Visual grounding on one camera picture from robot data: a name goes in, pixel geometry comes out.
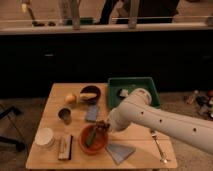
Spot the dark red grape bunch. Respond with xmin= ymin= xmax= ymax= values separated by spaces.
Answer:
xmin=96 ymin=121 xmax=110 ymax=132

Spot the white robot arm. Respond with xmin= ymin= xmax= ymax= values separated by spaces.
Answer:
xmin=108 ymin=88 xmax=213 ymax=155

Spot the dark metal cup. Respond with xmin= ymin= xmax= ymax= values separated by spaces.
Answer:
xmin=58 ymin=108 xmax=71 ymax=125

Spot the white paper cup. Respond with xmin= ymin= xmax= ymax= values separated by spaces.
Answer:
xmin=34 ymin=128 xmax=54 ymax=148

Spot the dark brown bowl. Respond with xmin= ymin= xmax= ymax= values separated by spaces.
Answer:
xmin=79 ymin=85 xmax=101 ymax=104

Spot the yellow banana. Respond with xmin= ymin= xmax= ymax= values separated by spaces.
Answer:
xmin=79 ymin=93 xmax=97 ymax=100

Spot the blue sponge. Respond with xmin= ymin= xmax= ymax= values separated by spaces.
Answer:
xmin=85 ymin=105 xmax=99 ymax=122

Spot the yellow lemon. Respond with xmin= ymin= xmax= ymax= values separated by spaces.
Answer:
xmin=65 ymin=93 xmax=77 ymax=104

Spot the green plastic tray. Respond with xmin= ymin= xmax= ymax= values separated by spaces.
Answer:
xmin=107 ymin=77 xmax=161 ymax=109

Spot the orange bowl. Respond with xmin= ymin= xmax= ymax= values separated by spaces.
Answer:
xmin=78 ymin=124 xmax=108 ymax=155

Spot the green cucumber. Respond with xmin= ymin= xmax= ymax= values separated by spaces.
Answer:
xmin=85 ymin=128 xmax=97 ymax=147

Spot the blue folded napkin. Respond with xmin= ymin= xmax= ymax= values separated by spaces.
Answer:
xmin=106 ymin=143 xmax=135 ymax=165

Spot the silver fork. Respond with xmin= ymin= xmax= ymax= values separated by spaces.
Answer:
xmin=150 ymin=130 xmax=168 ymax=164

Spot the wooden brush block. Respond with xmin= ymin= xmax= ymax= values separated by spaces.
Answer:
xmin=58 ymin=134 xmax=73 ymax=160

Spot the black chair base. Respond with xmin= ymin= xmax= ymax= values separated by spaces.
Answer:
xmin=0 ymin=105 xmax=27 ymax=153

